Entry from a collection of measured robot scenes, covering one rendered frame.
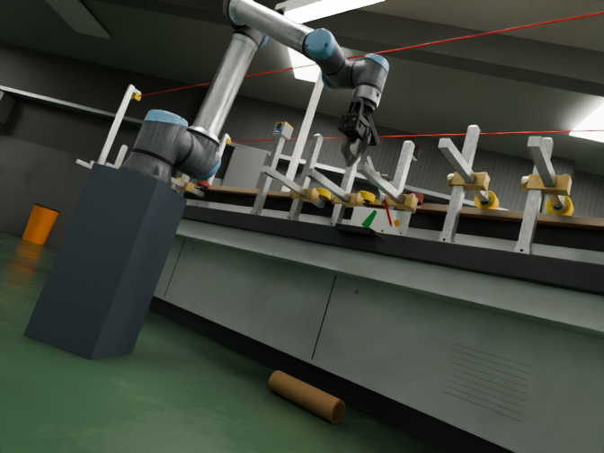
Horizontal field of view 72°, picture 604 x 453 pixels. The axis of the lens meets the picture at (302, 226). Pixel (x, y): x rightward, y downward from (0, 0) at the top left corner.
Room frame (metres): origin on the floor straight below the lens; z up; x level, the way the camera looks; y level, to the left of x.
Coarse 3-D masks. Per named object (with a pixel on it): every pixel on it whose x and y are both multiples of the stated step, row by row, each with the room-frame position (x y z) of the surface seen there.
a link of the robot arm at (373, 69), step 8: (368, 56) 1.25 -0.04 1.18; (376, 56) 1.23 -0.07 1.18; (360, 64) 1.26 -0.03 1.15; (368, 64) 1.24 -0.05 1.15; (376, 64) 1.23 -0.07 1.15; (384, 64) 1.24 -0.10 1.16; (352, 72) 1.27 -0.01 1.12; (360, 72) 1.25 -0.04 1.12; (368, 72) 1.24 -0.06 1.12; (376, 72) 1.23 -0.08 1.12; (384, 72) 1.24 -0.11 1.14; (360, 80) 1.25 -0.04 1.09; (368, 80) 1.23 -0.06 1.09; (376, 80) 1.23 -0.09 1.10; (384, 80) 1.26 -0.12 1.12; (376, 88) 1.24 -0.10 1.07
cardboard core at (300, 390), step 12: (276, 372) 1.67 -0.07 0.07; (276, 384) 1.64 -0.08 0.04; (288, 384) 1.61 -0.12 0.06; (300, 384) 1.59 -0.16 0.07; (288, 396) 1.60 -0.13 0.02; (300, 396) 1.56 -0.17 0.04; (312, 396) 1.53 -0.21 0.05; (324, 396) 1.51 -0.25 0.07; (312, 408) 1.52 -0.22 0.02; (324, 408) 1.48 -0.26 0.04; (336, 408) 1.53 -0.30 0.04; (336, 420) 1.50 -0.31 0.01
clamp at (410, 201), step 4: (404, 196) 1.56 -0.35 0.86; (408, 196) 1.55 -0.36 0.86; (412, 196) 1.54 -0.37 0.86; (388, 200) 1.60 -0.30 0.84; (392, 200) 1.59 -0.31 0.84; (404, 200) 1.56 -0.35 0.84; (408, 200) 1.55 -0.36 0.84; (412, 200) 1.54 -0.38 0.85; (416, 200) 1.57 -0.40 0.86; (384, 204) 1.63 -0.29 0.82; (388, 204) 1.60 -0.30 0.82; (392, 204) 1.59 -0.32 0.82; (396, 204) 1.58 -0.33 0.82; (400, 204) 1.57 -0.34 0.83; (404, 204) 1.56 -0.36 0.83; (408, 204) 1.55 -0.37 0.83; (412, 204) 1.55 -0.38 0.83; (416, 204) 1.57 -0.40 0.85; (396, 208) 1.61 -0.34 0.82; (400, 208) 1.60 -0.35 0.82; (404, 208) 1.58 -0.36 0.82; (408, 208) 1.56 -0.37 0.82; (412, 208) 1.55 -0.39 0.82
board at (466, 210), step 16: (224, 192) 2.65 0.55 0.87; (240, 192) 2.50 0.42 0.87; (256, 192) 2.38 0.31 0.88; (272, 192) 2.29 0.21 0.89; (288, 192) 2.22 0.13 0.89; (384, 208) 1.86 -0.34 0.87; (416, 208) 1.71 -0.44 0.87; (432, 208) 1.67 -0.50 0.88; (448, 208) 1.62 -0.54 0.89; (464, 208) 1.58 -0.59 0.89; (480, 208) 1.54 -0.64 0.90; (544, 224) 1.43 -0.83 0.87; (560, 224) 1.38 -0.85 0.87; (576, 224) 1.33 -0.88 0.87; (592, 224) 1.30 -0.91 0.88
